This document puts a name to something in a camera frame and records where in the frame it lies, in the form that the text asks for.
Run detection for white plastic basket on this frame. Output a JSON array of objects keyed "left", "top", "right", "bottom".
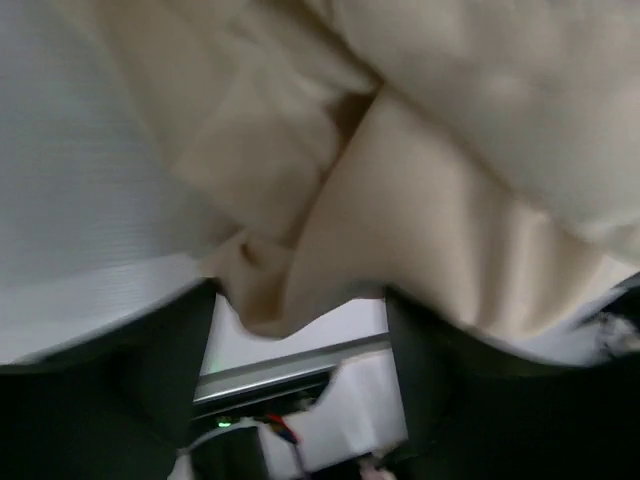
[{"left": 1, "top": 1, "right": 226, "bottom": 365}]

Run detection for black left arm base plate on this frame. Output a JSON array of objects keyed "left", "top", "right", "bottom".
[{"left": 185, "top": 395, "right": 311, "bottom": 479}]

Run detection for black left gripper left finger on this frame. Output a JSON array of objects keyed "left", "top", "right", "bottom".
[{"left": 1, "top": 280, "right": 217, "bottom": 480}]

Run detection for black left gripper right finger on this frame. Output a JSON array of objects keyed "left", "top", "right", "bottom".
[{"left": 382, "top": 277, "right": 639, "bottom": 479}]

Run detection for beige trousers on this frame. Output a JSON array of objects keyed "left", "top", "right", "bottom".
[{"left": 59, "top": 1, "right": 639, "bottom": 340}]

